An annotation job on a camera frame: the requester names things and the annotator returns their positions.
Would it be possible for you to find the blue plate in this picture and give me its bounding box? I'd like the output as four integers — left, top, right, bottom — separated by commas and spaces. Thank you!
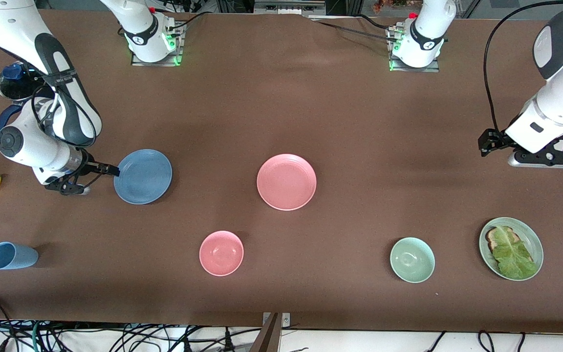
113, 149, 173, 205

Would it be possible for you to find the pink plate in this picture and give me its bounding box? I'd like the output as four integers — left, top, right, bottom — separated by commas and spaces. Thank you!
257, 154, 317, 211

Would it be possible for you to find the toast slice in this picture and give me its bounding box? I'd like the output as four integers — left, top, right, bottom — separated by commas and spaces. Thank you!
485, 226, 534, 264

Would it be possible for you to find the green plate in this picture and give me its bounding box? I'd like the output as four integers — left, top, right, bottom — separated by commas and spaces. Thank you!
479, 217, 544, 282

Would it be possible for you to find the glass lid blue knob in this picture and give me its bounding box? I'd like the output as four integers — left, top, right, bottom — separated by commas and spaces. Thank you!
0, 63, 43, 101

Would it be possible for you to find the green lettuce leaf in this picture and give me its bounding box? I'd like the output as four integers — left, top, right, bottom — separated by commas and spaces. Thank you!
492, 226, 539, 280

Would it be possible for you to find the blue cup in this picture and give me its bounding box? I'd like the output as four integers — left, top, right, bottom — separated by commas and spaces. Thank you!
0, 242, 39, 270

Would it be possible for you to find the green bowl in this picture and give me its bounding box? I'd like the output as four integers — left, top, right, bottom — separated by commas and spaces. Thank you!
390, 237, 435, 284

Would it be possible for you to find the pink bowl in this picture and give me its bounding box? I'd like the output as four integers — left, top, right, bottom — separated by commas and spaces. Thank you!
199, 231, 244, 277

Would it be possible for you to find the brown table cover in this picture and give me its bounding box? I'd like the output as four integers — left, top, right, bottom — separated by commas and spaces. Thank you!
0, 9, 563, 334

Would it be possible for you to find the grey metal box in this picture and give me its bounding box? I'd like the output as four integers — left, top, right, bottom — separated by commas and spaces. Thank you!
254, 0, 326, 15

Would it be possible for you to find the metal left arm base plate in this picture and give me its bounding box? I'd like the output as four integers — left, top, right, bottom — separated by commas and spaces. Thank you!
388, 24, 440, 73

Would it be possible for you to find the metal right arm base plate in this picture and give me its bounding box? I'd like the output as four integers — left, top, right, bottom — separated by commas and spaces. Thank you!
131, 22, 184, 67

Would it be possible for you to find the black base cable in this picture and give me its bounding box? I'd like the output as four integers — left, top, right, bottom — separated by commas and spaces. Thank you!
167, 12, 209, 32
352, 14, 397, 31
311, 19, 399, 42

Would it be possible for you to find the grey brown post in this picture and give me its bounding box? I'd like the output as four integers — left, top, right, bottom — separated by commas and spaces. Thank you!
249, 313, 283, 352

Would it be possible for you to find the small metal bracket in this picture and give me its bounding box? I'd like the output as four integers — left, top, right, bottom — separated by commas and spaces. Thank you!
262, 312, 292, 328

